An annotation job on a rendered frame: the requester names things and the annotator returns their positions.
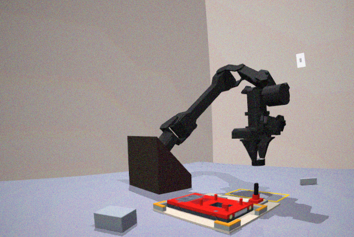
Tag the black wheel with silver rim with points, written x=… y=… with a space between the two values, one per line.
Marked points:
x=260 y=162

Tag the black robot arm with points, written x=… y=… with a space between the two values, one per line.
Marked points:
x=266 y=93

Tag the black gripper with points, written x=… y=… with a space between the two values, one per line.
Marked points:
x=255 y=140

